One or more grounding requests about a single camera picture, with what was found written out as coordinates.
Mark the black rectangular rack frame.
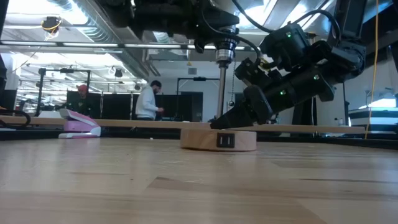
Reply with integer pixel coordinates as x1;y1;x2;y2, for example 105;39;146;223
177;77;220;122

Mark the black overhead camera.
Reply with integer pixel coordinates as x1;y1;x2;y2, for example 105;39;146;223
41;16;62;34

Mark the black aluminium table frame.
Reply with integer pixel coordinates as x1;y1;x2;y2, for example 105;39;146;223
0;128;398;150

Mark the black gantry frame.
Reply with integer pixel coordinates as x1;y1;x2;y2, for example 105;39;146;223
35;67;93;118

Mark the black cable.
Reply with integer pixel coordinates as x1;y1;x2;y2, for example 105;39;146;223
0;108;32;129

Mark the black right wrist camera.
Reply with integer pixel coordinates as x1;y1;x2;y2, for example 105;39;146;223
234;57;282;90

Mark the metal bead pull chain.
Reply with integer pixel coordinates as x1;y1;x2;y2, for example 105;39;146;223
228;60;236;108

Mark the light wooden desk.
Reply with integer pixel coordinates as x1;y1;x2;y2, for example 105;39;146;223
0;114;367;135

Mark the black partition wall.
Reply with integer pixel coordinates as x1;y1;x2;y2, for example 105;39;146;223
65;90;203;122

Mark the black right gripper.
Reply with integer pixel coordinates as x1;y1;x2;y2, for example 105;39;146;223
210;70;336;131

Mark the wooden base table lamp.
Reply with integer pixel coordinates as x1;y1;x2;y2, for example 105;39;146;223
180;27;258;152

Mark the yellow cable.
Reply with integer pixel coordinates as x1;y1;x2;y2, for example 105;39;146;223
364;0;380;140

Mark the long ceiling light bar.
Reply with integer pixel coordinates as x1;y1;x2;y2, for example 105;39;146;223
0;39;262;54

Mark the person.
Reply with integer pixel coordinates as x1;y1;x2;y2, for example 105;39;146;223
135;80;165;121
73;83;96;118

